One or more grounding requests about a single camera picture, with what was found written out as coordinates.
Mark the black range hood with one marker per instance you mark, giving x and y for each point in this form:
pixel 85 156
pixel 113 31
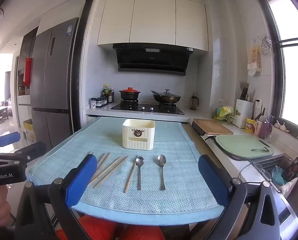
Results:
pixel 151 60

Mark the person's leg red trousers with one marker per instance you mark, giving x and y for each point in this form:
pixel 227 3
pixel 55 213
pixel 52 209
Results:
pixel 141 233
pixel 94 228

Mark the red hanging object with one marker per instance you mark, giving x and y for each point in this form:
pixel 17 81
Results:
pixel 27 71

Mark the phone on stand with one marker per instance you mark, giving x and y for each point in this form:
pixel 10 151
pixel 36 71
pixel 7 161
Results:
pixel 294 168

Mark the pink cup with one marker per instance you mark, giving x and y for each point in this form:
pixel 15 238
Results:
pixel 258 128

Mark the yellow green cloth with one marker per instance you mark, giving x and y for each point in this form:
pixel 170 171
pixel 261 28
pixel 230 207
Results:
pixel 224 112

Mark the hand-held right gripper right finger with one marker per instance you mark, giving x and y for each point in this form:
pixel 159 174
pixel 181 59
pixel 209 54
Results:
pixel 211 180

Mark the garlic bulb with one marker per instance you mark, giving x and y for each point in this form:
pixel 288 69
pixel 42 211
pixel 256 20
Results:
pixel 283 126
pixel 277 124

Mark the row of wooden chopsticks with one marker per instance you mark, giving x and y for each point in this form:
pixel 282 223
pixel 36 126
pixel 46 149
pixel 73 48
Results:
pixel 129 177

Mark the black pot with red lid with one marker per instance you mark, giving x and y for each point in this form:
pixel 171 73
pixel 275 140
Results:
pixel 129 93

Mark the white wall cabinet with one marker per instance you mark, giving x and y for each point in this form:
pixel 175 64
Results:
pixel 151 20

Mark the steel sink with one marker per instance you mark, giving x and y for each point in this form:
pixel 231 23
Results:
pixel 274 161

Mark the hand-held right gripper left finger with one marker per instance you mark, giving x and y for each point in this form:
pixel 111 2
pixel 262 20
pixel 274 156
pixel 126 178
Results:
pixel 81 177

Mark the person's left leg red trousers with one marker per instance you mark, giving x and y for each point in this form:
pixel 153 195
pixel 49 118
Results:
pixel 94 228

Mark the light blue woven mat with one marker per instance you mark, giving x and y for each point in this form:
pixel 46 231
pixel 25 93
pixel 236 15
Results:
pixel 164 142

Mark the purple soap dispenser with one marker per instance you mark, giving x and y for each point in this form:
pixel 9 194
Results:
pixel 265 130

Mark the clear seasoning boxes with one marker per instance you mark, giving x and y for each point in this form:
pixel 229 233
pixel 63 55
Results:
pixel 101 102

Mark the dark water bottle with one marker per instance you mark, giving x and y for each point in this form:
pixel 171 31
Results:
pixel 194 102

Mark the cream ribbed utensil holder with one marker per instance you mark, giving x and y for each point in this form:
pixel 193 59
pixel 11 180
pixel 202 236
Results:
pixel 129 142

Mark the dark sauce bottle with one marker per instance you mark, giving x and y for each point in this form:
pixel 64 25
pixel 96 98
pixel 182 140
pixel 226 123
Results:
pixel 110 96

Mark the black gas stove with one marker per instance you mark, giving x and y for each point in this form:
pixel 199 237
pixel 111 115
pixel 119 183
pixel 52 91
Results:
pixel 149 108

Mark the yellow cardboard box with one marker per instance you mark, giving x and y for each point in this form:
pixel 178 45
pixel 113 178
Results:
pixel 29 131

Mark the hanging printed bag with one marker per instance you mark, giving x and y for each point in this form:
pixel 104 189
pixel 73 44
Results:
pixel 254 60

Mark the green label sauce bottle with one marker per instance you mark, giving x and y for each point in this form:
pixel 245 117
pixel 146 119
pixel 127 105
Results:
pixel 105 91

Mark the dark wok with glass lid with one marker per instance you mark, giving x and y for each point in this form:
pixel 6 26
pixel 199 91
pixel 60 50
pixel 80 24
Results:
pixel 166 98

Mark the steel spoon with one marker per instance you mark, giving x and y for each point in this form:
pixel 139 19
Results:
pixel 139 161
pixel 161 160

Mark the window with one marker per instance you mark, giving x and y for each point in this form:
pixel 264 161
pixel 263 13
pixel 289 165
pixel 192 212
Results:
pixel 294 80

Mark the wooden cutting board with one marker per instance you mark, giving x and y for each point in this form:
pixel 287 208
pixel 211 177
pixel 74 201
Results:
pixel 211 127

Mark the grey refrigerator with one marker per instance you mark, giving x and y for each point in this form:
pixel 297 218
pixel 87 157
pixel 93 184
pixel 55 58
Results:
pixel 51 80

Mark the white knife block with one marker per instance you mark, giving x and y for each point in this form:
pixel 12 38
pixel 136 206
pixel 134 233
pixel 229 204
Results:
pixel 242 113

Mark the person's right leg red trousers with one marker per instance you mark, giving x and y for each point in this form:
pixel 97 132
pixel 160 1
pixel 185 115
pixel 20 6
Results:
pixel 141 233

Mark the green cutting board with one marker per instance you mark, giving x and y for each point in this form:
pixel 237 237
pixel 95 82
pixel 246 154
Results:
pixel 239 146

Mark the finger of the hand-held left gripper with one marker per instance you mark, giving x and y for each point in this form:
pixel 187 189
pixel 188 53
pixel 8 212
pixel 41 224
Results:
pixel 34 150
pixel 10 138

